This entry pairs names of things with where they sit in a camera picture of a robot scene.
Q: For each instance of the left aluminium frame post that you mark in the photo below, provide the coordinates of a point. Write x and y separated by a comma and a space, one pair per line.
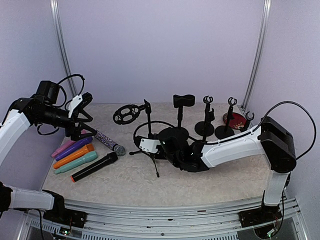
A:
54, 6

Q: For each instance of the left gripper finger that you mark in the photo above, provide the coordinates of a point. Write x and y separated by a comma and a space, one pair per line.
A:
83, 116
81, 131

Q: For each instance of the pink microphone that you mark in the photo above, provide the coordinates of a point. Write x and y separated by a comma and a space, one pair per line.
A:
64, 146

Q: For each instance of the black microphone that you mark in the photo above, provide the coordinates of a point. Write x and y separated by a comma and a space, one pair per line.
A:
107, 160

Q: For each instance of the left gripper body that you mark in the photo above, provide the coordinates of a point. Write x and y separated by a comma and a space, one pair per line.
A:
69, 128

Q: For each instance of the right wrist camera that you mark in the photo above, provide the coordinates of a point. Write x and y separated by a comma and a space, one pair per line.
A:
150, 146

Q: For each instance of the red floral plate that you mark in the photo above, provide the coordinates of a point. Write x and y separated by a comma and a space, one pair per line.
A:
237, 122

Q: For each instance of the black tripod mic stand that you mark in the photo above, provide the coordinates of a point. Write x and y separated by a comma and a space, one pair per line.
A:
128, 114

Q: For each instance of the tall round stand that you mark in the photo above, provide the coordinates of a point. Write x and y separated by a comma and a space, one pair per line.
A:
179, 102

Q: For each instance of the right aluminium frame post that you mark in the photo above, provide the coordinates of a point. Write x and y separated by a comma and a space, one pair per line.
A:
258, 53

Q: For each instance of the glitter silver microphone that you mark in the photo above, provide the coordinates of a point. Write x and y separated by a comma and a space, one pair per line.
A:
112, 145

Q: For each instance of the purple microphone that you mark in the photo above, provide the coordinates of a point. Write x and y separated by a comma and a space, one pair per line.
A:
76, 146

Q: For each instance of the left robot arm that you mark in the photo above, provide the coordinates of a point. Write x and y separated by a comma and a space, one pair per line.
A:
36, 110

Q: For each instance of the aluminium frame post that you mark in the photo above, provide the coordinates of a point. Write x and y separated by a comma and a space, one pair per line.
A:
258, 53
54, 6

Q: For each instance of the front aluminium rail base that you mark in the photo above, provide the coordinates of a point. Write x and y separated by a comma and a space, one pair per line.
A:
218, 221

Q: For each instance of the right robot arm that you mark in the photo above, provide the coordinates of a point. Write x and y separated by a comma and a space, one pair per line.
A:
269, 139

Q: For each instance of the orange microphone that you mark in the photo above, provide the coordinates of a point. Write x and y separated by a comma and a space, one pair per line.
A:
75, 155

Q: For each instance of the teal microphone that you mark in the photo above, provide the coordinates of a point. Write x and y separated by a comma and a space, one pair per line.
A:
87, 158

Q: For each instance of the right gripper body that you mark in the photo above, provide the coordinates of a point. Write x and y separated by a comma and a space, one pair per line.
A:
175, 161

